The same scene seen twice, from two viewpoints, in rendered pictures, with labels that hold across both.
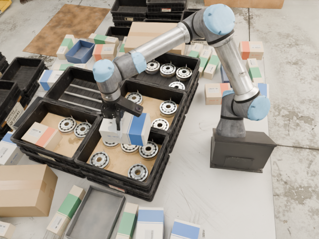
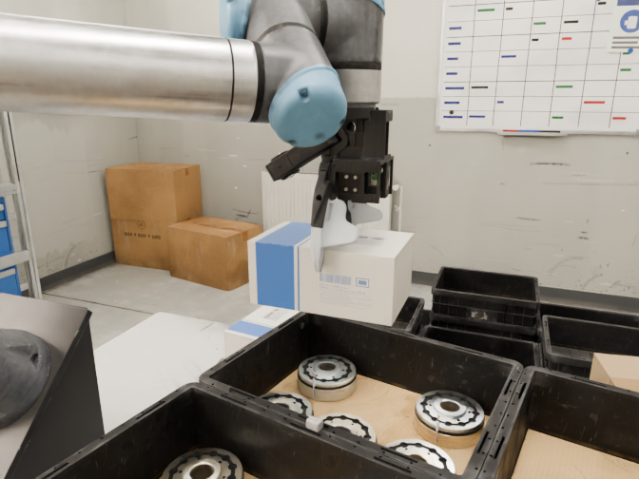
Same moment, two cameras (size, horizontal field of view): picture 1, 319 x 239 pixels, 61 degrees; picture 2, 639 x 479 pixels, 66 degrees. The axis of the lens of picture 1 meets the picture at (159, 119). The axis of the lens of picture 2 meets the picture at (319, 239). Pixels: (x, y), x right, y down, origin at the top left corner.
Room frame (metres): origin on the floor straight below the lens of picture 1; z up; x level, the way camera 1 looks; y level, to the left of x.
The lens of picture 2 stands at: (1.37, 0.20, 1.32)
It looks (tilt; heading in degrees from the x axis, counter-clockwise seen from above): 16 degrees down; 186
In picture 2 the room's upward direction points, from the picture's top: straight up
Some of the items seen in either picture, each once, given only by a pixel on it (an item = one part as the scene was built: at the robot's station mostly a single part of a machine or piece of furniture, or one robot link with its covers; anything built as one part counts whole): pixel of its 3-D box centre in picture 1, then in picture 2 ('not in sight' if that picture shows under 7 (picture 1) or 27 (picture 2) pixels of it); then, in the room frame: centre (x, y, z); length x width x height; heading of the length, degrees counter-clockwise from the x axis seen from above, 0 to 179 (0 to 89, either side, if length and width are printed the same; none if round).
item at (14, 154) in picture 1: (10, 151); not in sight; (0.89, 0.90, 0.75); 0.20 x 0.12 x 0.09; 157
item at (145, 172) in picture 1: (137, 172); (326, 370); (0.60, 0.14, 0.86); 0.10 x 0.10 x 0.01
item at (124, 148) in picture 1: (130, 143); (339, 436); (0.77, 0.17, 0.86); 0.10 x 0.10 x 0.01
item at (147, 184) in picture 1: (122, 148); (363, 377); (0.71, 0.20, 0.92); 0.40 x 0.30 x 0.02; 64
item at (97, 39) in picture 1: (103, 41); not in sight; (1.87, 0.38, 0.73); 0.24 x 0.06 x 0.06; 64
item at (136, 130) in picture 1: (126, 127); (332, 267); (0.72, 0.15, 1.09); 0.20 x 0.12 x 0.09; 75
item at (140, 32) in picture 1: (156, 46); not in sight; (1.64, -0.04, 0.80); 0.40 x 0.30 x 0.20; 76
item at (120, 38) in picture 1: (125, 44); not in sight; (2.42, 0.27, 0.26); 0.40 x 0.30 x 0.23; 75
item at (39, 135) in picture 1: (42, 138); not in sight; (0.87, 0.65, 0.87); 0.16 x 0.12 x 0.07; 62
